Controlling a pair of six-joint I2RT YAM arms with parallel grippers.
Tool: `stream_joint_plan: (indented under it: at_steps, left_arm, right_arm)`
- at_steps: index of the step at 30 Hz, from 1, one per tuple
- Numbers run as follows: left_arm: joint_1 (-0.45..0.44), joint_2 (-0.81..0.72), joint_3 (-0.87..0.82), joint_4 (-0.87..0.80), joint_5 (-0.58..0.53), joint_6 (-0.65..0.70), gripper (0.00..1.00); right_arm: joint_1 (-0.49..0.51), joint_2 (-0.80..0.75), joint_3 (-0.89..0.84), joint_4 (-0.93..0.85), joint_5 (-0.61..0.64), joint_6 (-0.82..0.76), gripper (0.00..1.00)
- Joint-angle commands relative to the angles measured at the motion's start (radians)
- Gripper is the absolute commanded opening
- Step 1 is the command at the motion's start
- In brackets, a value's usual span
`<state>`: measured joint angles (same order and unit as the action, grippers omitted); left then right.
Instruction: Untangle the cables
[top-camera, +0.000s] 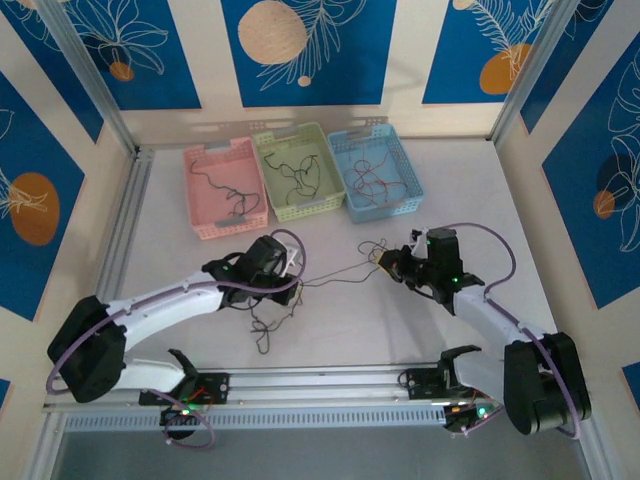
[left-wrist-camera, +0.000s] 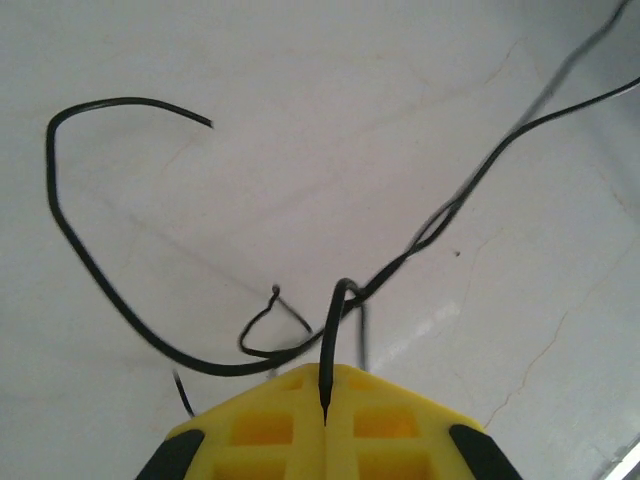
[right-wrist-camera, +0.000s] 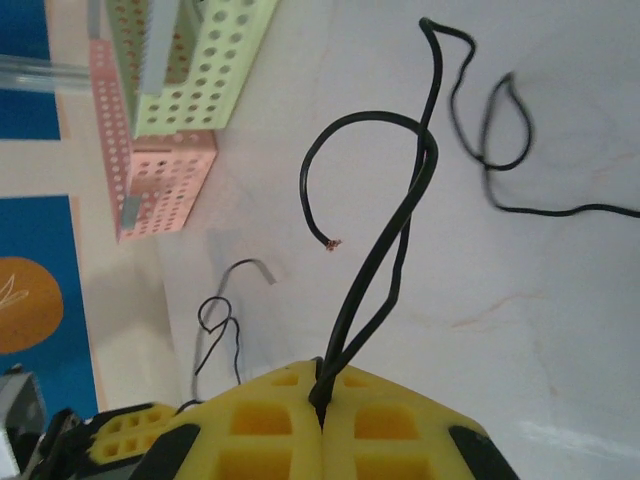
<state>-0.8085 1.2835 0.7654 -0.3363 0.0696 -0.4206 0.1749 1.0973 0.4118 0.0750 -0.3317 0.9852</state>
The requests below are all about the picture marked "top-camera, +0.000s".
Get black wire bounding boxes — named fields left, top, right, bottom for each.
left=248, top=284, right=307, bottom=355
left=299, top=238, right=397, bottom=291
left=263, top=153, right=321, bottom=180

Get green wire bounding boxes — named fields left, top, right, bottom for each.
left=188, top=158, right=262, bottom=219
left=222, top=187, right=254, bottom=217

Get pile of cables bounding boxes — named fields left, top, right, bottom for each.
left=282, top=158, right=322, bottom=207

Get pink perforated plastic basket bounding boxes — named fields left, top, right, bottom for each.
left=182, top=135, right=271, bottom=242

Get blue perforated plastic basket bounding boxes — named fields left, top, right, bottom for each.
left=326, top=123, right=428, bottom=225

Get green perforated plastic basket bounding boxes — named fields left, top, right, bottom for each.
left=252, top=121, right=348, bottom=225

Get perforated grey metal strip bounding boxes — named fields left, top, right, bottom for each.
left=188, top=114, right=390, bottom=135

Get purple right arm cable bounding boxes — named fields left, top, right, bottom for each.
left=449, top=222, right=586, bottom=440

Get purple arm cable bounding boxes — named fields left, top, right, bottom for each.
left=47, top=228, right=307, bottom=451
left=449, top=222, right=586, bottom=440

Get wide aluminium frame rail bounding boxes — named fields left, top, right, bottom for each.
left=42, top=358, right=587, bottom=414

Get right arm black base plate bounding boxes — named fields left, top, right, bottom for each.
left=399, top=367, right=451, bottom=401

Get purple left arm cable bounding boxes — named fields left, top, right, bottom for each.
left=47, top=228, right=307, bottom=451

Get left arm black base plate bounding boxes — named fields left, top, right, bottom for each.
left=138, top=372, right=231, bottom=406

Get grey slotted cable duct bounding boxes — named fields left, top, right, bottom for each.
left=62, top=403, right=451, bottom=432

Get blue floral wall panel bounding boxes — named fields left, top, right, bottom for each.
left=421, top=0, right=557, bottom=106
left=0, top=69, right=87, bottom=323
left=62, top=0, right=203, bottom=112
left=518, top=0, right=616, bottom=135
left=542, top=32, right=640, bottom=311
left=0, top=0, right=106, bottom=146
left=221, top=0, right=399, bottom=108

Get aluminium table side rail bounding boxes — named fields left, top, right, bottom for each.
left=94, top=144, right=157, bottom=301

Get aluminium frame post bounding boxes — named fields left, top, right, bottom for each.
left=574, top=429, right=616, bottom=480
left=34, top=0, right=142, bottom=159
left=487, top=0, right=574, bottom=146
left=24, top=410, right=69, bottom=480

